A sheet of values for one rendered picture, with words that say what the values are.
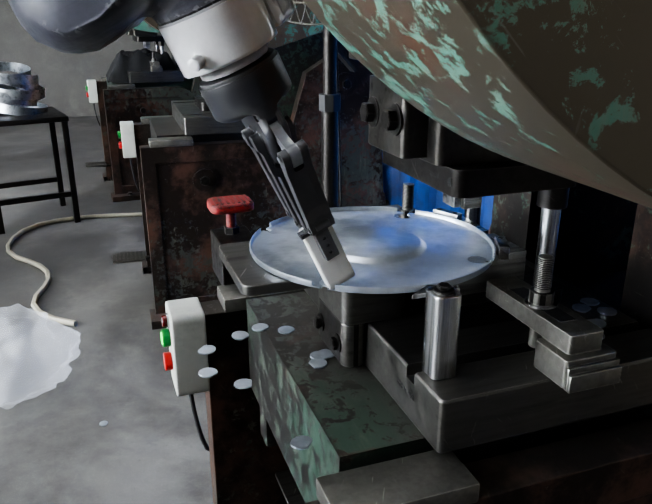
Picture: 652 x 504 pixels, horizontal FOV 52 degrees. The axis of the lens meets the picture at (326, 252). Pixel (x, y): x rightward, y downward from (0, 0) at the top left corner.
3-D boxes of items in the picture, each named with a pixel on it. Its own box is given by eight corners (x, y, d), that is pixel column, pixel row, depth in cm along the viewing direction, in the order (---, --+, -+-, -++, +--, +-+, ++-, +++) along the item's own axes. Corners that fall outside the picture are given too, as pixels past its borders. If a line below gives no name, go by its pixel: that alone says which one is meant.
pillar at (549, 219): (540, 290, 79) (553, 174, 74) (528, 283, 81) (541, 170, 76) (555, 287, 80) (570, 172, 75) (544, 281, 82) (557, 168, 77)
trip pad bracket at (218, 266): (227, 355, 108) (221, 241, 102) (216, 329, 117) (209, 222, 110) (263, 349, 110) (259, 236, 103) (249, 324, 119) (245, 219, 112)
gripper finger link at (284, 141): (269, 98, 58) (288, 105, 54) (294, 150, 61) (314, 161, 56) (245, 111, 58) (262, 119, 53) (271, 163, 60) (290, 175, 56)
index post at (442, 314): (433, 382, 66) (438, 292, 62) (419, 367, 68) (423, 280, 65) (458, 377, 66) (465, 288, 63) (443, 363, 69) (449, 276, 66)
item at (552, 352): (568, 394, 64) (583, 294, 60) (474, 320, 78) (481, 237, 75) (619, 382, 65) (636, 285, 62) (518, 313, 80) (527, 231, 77)
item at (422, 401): (437, 456, 64) (441, 402, 62) (298, 284, 104) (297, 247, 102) (680, 398, 74) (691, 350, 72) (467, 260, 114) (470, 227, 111)
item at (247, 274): (247, 396, 73) (242, 282, 68) (222, 340, 85) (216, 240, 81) (450, 358, 81) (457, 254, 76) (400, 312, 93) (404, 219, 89)
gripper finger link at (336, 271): (326, 216, 65) (329, 218, 65) (353, 273, 68) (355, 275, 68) (300, 232, 65) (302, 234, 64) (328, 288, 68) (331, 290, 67)
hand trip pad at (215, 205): (214, 252, 106) (211, 206, 103) (207, 240, 111) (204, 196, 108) (257, 247, 108) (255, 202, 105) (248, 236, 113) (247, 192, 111)
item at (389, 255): (201, 269, 73) (201, 262, 73) (311, 202, 98) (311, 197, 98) (465, 314, 63) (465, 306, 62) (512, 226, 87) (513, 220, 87)
